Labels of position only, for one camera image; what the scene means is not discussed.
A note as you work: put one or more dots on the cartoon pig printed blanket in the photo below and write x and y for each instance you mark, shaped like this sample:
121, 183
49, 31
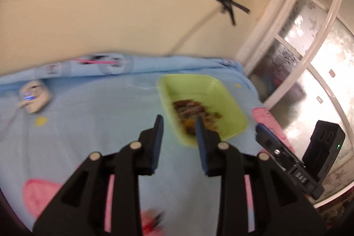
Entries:
83, 128

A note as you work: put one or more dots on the black tape cross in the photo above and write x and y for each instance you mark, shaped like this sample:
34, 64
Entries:
226, 1

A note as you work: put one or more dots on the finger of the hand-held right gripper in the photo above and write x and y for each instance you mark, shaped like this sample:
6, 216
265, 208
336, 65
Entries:
272, 146

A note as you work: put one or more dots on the green plastic basket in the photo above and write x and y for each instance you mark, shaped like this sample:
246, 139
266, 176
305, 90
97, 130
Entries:
229, 108

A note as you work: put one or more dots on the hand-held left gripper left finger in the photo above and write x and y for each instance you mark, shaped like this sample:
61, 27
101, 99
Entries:
157, 136

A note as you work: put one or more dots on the white window frame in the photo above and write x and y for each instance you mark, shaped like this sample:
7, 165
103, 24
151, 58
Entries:
290, 39

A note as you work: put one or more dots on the white square charger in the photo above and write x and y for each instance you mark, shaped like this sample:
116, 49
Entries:
34, 96

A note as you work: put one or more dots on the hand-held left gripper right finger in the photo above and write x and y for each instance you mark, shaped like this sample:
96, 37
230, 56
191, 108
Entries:
202, 142

